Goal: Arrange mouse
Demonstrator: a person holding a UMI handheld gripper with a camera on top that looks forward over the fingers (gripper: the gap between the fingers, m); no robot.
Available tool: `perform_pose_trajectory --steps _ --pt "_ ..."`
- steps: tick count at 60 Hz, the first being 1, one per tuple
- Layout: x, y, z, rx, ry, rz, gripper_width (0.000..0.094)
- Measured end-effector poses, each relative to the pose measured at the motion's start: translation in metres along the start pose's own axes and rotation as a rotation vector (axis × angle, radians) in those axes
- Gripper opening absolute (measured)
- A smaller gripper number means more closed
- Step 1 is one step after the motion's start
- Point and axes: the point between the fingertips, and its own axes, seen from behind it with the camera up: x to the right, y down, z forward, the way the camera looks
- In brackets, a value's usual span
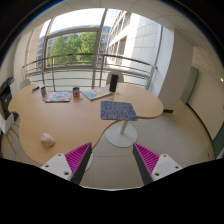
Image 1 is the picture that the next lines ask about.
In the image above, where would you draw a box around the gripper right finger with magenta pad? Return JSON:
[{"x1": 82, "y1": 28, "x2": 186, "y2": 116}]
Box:
[{"x1": 133, "y1": 143, "x2": 182, "y2": 185}]

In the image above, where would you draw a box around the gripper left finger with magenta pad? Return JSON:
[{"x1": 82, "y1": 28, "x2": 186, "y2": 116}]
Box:
[{"x1": 42, "y1": 143, "x2": 93, "y2": 185}]

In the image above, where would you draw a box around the white computer mouse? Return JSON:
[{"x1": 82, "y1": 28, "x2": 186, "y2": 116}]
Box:
[{"x1": 40, "y1": 133, "x2": 55, "y2": 147}]

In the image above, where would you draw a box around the blue patterned mouse pad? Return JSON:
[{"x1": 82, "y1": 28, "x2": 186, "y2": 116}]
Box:
[{"x1": 100, "y1": 101, "x2": 137, "y2": 121}]

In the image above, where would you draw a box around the colourful book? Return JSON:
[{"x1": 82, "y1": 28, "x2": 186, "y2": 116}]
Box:
[{"x1": 45, "y1": 92, "x2": 72, "y2": 103}]

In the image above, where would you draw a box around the dark mug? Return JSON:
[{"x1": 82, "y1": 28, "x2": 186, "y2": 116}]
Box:
[{"x1": 73, "y1": 86, "x2": 80, "y2": 98}]

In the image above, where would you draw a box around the white chair with wooden legs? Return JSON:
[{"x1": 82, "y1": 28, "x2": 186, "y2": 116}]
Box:
[{"x1": 0, "y1": 113, "x2": 19, "y2": 153}]

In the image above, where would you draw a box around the open magazine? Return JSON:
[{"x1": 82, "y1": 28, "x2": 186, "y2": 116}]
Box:
[{"x1": 83, "y1": 87, "x2": 112, "y2": 100}]

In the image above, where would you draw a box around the small box on table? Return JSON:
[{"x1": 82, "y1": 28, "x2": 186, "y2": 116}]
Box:
[{"x1": 41, "y1": 86, "x2": 47, "y2": 99}]

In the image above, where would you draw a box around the white chair far left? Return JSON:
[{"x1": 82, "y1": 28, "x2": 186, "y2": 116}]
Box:
[{"x1": 19, "y1": 79, "x2": 31, "y2": 90}]

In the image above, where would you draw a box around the metal window railing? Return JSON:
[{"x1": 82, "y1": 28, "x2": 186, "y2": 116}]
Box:
[{"x1": 23, "y1": 53, "x2": 156, "y2": 91}]

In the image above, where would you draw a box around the green door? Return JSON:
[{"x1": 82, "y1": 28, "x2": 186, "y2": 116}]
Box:
[{"x1": 181, "y1": 67, "x2": 199, "y2": 104}]

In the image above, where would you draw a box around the black cylindrical speaker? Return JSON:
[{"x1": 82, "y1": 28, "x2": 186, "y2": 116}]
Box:
[{"x1": 109, "y1": 74, "x2": 118, "y2": 92}]

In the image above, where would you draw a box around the black printer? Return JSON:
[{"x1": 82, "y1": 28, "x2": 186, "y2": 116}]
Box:
[{"x1": 0, "y1": 77, "x2": 15, "y2": 119}]

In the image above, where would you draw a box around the white table pedestal base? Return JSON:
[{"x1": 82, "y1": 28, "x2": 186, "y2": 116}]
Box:
[{"x1": 105, "y1": 121, "x2": 137, "y2": 148}]

